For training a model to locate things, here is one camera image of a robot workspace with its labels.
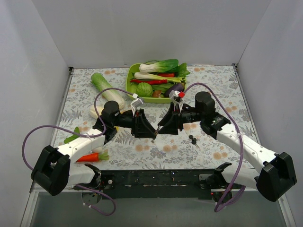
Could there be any red chili pepper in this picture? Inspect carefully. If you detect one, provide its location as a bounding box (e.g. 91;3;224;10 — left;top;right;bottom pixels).
130;79;168;85

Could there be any orange carrot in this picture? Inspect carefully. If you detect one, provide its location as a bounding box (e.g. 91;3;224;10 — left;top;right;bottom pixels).
77;153;109;162

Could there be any white celery stalk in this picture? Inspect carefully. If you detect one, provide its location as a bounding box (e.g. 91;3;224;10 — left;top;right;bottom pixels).
133;72;185;83

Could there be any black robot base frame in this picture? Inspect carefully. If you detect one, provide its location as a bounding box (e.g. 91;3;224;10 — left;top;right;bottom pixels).
73;169;234;201

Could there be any white radish with leaves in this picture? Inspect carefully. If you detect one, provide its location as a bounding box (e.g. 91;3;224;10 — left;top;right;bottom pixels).
63;127;103;153

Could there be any black keys bunch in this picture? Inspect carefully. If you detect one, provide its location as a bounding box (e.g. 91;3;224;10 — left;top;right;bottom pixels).
186;132;199;148

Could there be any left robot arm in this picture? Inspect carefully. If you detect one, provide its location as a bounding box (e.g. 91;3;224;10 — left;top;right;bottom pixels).
31;98;156;196

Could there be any bok choy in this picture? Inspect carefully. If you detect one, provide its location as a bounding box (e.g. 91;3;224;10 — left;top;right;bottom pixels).
139;59;179;73

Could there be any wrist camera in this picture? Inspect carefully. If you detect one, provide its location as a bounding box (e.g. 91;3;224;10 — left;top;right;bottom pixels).
169;90;185;105
130;97;144;114

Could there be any purple eggplant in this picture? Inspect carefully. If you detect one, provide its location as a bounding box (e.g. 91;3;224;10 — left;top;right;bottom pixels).
164;83;185;98

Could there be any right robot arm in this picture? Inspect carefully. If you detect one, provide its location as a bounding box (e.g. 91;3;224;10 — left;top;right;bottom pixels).
158;90;297;202

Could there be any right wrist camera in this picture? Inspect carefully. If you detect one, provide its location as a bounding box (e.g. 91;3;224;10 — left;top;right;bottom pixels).
169;90;185;105

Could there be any yellow white baby cabbage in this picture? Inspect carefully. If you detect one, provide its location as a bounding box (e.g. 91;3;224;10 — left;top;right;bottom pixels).
89;105;105;119

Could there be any round green cabbage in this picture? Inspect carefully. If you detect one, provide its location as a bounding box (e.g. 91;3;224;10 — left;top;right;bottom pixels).
136;83;153;97

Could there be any green leafy lettuce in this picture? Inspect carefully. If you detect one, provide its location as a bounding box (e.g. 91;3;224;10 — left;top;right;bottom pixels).
175;63;190;78

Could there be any long green napa cabbage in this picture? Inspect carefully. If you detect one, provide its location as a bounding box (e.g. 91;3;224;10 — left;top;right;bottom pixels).
90;72;126;111

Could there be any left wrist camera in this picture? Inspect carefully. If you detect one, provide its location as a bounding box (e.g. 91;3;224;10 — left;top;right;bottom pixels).
130;97;144;114

